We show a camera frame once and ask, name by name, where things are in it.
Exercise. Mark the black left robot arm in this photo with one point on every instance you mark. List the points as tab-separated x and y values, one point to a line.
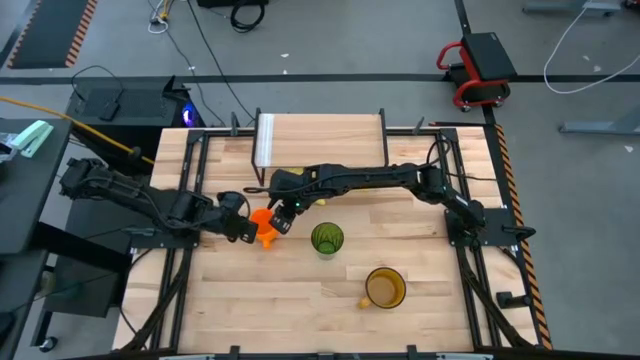
125	192

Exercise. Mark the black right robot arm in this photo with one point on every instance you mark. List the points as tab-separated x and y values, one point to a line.
375	175

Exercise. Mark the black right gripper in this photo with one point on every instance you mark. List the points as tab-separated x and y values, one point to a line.
292	187

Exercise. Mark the orange plastic cup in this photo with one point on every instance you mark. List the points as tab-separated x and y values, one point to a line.
261	220

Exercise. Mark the wooden shelf with black legs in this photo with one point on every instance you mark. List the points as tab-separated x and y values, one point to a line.
325	140

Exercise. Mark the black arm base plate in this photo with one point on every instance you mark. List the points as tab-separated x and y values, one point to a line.
150	242
500	220

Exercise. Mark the black side desk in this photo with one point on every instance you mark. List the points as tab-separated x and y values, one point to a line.
30	200

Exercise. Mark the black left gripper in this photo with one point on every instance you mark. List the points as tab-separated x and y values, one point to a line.
232	217

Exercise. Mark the thin black rod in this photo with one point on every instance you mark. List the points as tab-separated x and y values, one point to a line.
457	123

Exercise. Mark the black computer tower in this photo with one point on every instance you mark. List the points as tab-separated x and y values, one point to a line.
140	107

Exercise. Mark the grey desk foot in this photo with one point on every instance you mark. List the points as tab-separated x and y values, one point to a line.
600	125
570	7

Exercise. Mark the green plastic cup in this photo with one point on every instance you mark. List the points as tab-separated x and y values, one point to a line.
327	237

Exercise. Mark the black mat with orange stripes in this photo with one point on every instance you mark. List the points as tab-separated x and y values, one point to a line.
50	32

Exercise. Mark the mint green stapler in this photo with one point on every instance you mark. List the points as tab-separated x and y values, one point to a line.
32	137

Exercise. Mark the black frame bracket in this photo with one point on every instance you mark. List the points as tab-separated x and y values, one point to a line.
234	125
411	351
233	351
418	126

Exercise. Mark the black aluminium table frame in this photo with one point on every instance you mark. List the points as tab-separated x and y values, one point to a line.
176	325

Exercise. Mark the black wheeled cart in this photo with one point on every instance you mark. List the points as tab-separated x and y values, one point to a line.
85	280

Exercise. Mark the red and black rolling stool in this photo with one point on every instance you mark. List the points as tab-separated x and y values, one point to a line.
482	60

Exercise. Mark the silver aluminium rail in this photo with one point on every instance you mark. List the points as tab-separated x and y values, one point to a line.
465	357
187	357

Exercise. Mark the amber glass mug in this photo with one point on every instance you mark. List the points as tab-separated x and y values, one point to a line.
385	290

